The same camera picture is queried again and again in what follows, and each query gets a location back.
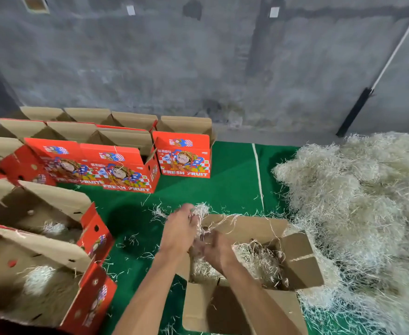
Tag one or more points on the person's left hand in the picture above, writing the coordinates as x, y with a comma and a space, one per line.
179, 230

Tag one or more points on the person's right forearm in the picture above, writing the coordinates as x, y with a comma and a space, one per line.
257, 307

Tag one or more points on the white pole with black grip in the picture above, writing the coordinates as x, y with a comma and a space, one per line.
354, 111

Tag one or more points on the person's left forearm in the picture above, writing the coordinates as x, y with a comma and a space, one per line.
152, 296

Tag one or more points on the group of red fruit boxes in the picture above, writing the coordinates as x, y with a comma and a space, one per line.
107, 146

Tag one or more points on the yellow framed wall plate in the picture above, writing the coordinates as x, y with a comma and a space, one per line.
34, 3

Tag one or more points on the person's right hand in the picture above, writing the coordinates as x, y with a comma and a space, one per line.
218, 253

